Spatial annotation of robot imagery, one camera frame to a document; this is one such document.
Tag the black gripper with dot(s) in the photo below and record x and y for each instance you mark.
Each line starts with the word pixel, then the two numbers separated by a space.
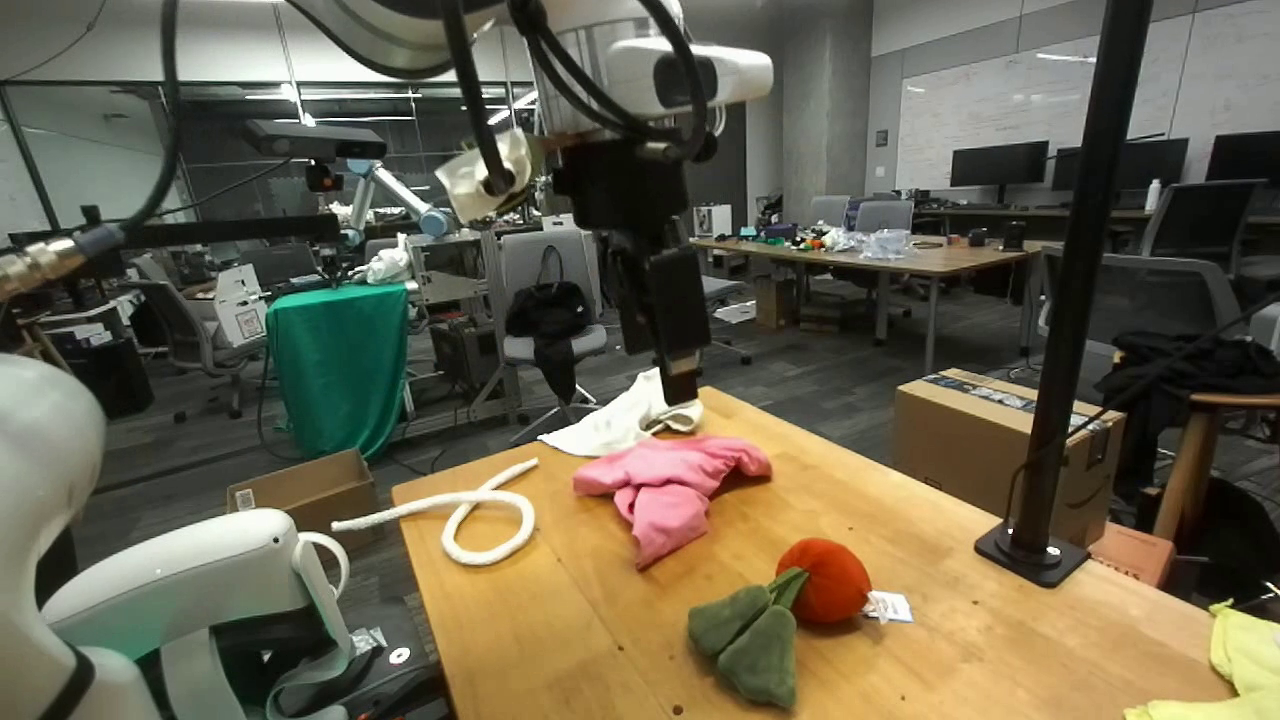
pixel 620 186

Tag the white ribbed towel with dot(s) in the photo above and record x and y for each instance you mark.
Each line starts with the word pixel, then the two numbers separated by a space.
pixel 613 425

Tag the yellow-green cloth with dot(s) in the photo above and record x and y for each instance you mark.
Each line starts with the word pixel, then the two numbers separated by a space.
pixel 1241 666

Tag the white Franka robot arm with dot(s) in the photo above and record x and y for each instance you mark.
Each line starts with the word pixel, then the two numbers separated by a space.
pixel 41 535

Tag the white blue background robot arm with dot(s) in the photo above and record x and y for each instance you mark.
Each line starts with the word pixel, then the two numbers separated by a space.
pixel 401 201

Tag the black office chair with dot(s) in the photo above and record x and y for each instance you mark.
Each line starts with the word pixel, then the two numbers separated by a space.
pixel 726 300

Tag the black handbag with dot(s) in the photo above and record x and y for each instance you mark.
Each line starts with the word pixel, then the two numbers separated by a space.
pixel 550 310

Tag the white swivel chair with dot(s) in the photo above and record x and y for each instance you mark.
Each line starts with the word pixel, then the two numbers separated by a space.
pixel 553 354

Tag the pink cloth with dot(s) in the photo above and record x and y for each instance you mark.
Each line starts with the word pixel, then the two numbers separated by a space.
pixel 664 487

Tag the long wooden office table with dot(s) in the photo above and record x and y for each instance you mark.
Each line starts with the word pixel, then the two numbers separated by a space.
pixel 933 260

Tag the cardboard box with black tape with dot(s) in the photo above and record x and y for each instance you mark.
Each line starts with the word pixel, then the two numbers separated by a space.
pixel 962 455

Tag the green cloth drape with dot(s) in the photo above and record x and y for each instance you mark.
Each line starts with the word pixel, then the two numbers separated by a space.
pixel 332 372

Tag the black computer monitor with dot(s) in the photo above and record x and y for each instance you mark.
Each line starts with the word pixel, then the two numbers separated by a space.
pixel 1144 162
pixel 1247 156
pixel 1000 162

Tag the small open cardboard box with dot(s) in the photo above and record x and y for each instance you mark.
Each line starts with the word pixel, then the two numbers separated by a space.
pixel 323 499

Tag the black pole stand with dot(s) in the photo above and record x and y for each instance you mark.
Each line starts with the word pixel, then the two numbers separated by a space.
pixel 1064 334

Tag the white paper sign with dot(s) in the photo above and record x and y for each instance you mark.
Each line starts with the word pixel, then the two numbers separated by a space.
pixel 243 304

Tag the grey office chair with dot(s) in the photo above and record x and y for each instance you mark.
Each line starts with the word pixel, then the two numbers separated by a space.
pixel 1160 295

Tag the black garment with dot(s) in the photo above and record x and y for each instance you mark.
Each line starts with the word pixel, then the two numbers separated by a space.
pixel 1185 365

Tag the wooden stool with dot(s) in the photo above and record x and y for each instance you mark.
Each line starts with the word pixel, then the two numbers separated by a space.
pixel 1185 466

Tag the black mesh chair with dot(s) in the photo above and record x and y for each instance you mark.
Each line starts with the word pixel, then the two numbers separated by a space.
pixel 1206 222

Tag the black stereo camera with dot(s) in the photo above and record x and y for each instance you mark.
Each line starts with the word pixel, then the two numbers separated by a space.
pixel 323 142

